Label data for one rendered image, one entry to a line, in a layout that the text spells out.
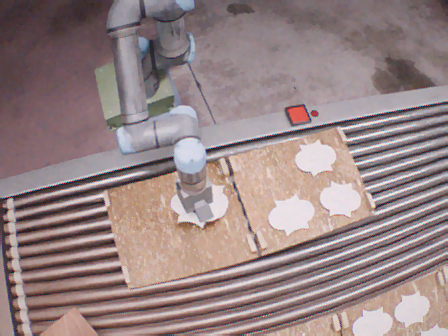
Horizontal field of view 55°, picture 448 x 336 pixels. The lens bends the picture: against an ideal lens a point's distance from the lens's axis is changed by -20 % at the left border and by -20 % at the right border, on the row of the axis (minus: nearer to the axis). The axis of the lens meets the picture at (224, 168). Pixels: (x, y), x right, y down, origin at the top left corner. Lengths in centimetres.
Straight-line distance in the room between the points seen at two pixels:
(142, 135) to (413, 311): 101
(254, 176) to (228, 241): 23
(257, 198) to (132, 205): 39
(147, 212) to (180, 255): 18
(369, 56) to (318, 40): 38
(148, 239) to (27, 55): 237
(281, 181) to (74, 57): 213
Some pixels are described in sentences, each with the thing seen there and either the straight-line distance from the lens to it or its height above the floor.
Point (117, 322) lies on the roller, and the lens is 153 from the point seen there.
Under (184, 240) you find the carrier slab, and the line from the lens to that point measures 156.
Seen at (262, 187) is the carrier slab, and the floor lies 94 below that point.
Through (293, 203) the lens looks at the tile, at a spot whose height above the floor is 95.
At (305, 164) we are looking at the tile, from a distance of 168.
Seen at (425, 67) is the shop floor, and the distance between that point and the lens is 355.
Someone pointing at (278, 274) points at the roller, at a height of 92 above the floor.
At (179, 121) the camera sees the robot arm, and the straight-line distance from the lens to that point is 135.
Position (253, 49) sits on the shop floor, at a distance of 325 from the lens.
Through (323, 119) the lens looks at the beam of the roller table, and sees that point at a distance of 182.
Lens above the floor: 239
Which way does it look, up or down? 61 degrees down
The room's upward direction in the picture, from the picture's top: 1 degrees counter-clockwise
